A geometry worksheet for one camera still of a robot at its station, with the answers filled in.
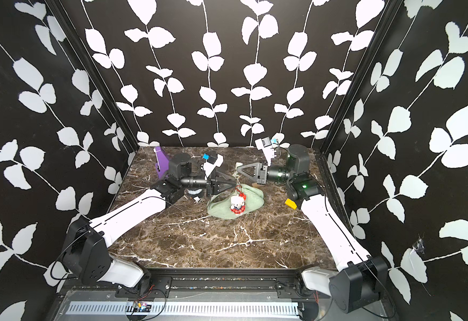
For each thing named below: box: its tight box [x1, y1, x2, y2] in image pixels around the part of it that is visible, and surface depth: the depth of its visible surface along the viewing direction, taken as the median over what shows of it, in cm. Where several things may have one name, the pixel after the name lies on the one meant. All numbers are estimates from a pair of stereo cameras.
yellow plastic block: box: [284, 197, 298, 210], surface depth 100 cm
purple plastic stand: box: [153, 146, 170, 180], surface depth 100 cm
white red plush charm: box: [229, 181, 247, 216], surface depth 73 cm
